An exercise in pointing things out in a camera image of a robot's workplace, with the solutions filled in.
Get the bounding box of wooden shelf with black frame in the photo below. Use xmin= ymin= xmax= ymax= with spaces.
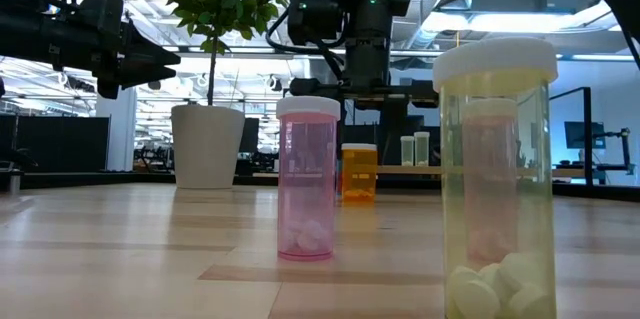
xmin=372 ymin=86 xmax=595 ymax=190

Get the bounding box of large orange pill bottle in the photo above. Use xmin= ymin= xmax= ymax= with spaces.
xmin=340 ymin=142 xmax=379 ymax=204

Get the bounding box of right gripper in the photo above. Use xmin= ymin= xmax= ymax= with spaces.
xmin=289 ymin=0 xmax=440 ymax=138

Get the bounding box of black computer monitor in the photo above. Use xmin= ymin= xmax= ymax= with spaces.
xmin=564 ymin=121 xmax=607 ymax=150

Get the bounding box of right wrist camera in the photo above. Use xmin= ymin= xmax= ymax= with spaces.
xmin=287 ymin=0 xmax=347 ymax=46

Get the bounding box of large yellow-green pill bottle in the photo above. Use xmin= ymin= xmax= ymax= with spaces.
xmin=432 ymin=37 xmax=560 ymax=319

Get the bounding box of small yellow-green pill bottle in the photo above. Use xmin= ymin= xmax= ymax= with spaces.
xmin=400 ymin=135 xmax=416 ymax=167
xmin=413 ymin=131 xmax=432 ymax=167

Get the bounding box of black partition panel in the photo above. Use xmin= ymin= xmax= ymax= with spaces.
xmin=17 ymin=115 xmax=111 ymax=173

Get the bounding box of white building column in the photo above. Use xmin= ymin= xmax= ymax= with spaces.
xmin=96 ymin=87 xmax=138 ymax=173

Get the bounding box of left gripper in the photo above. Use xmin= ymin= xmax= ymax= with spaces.
xmin=74 ymin=0 xmax=182 ymax=100

